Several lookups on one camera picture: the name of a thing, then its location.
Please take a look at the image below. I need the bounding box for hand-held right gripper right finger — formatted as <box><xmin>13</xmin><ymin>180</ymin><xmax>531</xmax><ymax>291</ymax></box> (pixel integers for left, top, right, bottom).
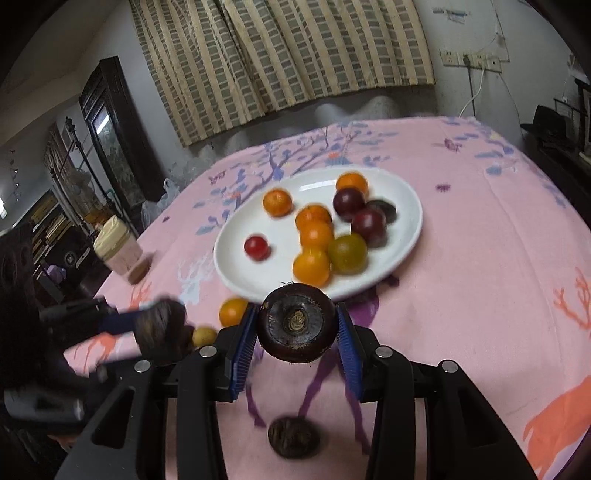
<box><xmin>335</xmin><ymin>302</ymin><xmax>539</xmax><ymax>480</ymax></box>

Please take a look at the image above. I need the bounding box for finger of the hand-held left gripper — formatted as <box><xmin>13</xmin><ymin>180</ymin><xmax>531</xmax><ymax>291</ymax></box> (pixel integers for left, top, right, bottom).
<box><xmin>39</xmin><ymin>298</ymin><xmax>146</xmax><ymax>337</ymax></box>
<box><xmin>95</xmin><ymin>348</ymin><xmax>153</xmax><ymax>374</ymax></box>

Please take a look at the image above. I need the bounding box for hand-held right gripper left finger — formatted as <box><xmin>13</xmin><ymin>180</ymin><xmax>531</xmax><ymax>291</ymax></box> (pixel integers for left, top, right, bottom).
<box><xmin>55</xmin><ymin>305</ymin><xmax>259</xmax><ymax>480</ymax></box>

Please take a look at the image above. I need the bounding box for small orange mandarin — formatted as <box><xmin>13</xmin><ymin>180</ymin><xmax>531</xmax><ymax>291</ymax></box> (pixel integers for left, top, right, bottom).
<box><xmin>219</xmin><ymin>298</ymin><xmax>251</xmax><ymax>328</ymax></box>

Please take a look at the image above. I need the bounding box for dark water chestnut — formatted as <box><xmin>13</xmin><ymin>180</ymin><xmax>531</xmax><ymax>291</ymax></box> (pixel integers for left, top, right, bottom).
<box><xmin>134</xmin><ymin>299</ymin><xmax>195</xmax><ymax>365</ymax></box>
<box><xmin>256</xmin><ymin>284</ymin><xmax>339</xmax><ymax>364</ymax></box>
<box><xmin>267</xmin><ymin>416</ymin><xmax>321</xmax><ymax>459</ymax></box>
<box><xmin>367</xmin><ymin>200</ymin><xmax>398</xmax><ymax>224</ymax></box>

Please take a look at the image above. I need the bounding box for large orange mandarin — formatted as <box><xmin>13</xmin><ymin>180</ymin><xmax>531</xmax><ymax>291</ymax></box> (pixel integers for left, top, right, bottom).
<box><xmin>292</xmin><ymin>249</ymin><xmax>332</xmax><ymax>287</ymax></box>

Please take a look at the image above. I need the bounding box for green orange tomato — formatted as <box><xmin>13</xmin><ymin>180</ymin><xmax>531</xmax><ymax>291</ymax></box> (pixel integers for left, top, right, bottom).
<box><xmin>327</xmin><ymin>233</ymin><xmax>369</xmax><ymax>275</ymax></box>

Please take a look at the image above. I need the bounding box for white oval plate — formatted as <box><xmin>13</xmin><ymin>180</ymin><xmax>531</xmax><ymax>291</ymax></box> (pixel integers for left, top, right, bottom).
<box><xmin>213</xmin><ymin>167</ymin><xmax>424</xmax><ymax>302</ymax></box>

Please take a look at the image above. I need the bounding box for red tomato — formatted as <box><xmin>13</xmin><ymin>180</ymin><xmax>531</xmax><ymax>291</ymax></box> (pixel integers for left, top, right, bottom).
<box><xmin>244</xmin><ymin>235</ymin><xmax>271</xmax><ymax>262</ymax></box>

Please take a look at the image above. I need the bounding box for large dark purple tomato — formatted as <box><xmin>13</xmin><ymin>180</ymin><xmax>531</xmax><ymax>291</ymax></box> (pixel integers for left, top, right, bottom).
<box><xmin>351</xmin><ymin>208</ymin><xmax>389</xmax><ymax>248</ymax></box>

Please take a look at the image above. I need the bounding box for plastic jar with cream lid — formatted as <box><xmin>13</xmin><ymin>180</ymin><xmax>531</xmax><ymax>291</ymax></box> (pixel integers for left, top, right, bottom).
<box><xmin>93</xmin><ymin>215</ymin><xmax>153</xmax><ymax>285</ymax></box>

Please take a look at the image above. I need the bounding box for wooden bookshelf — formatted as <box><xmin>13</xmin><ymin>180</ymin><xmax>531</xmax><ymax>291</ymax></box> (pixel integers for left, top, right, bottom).
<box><xmin>25</xmin><ymin>188</ymin><xmax>95</xmax><ymax>287</ymax></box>

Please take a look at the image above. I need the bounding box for pink deer printed tablecloth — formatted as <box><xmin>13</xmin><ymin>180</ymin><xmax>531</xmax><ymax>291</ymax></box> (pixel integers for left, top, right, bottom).
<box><xmin>62</xmin><ymin>115</ymin><xmax>591</xmax><ymax>480</ymax></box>

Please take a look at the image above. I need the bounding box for clear plastic bag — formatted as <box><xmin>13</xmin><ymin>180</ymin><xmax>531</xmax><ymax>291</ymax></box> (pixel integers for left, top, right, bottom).
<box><xmin>141</xmin><ymin>157</ymin><xmax>218</xmax><ymax>223</ymax></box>

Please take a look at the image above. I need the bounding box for black metal coat stand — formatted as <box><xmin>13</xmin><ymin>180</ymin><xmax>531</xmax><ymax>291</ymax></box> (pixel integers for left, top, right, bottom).
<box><xmin>48</xmin><ymin>116</ymin><xmax>121</xmax><ymax>222</ymax></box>

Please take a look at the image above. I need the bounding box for dark wooden framed cabinet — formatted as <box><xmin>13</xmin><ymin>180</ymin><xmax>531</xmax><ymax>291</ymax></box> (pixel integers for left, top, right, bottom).
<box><xmin>78</xmin><ymin>55</ymin><xmax>149</xmax><ymax>234</ymax></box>

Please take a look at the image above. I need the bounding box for black desk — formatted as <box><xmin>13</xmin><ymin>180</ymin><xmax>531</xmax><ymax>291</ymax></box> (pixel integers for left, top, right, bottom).
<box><xmin>521</xmin><ymin>124</ymin><xmax>591</xmax><ymax>217</ymax></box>

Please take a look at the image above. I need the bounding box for striped checked curtain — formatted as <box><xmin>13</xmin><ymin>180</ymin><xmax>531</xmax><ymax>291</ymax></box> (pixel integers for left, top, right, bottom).
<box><xmin>128</xmin><ymin>0</ymin><xmax>435</xmax><ymax>147</ymax></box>

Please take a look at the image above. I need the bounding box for black hat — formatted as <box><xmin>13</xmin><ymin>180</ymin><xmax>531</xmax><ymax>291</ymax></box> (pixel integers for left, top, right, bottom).
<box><xmin>520</xmin><ymin>104</ymin><xmax>576</xmax><ymax>151</ymax></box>

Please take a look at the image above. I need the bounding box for white power cable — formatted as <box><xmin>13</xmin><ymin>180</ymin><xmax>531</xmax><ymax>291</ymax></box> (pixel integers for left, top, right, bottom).
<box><xmin>458</xmin><ymin>59</ymin><xmax>488</xmax><ymax>119</ymax></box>

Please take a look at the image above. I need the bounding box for wall socket strip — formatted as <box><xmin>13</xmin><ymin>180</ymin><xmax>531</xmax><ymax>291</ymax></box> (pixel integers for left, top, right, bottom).
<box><xmin>462</xmin><ymin>52</ymin><xmax>502</xmax><ymax>73</ymax></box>

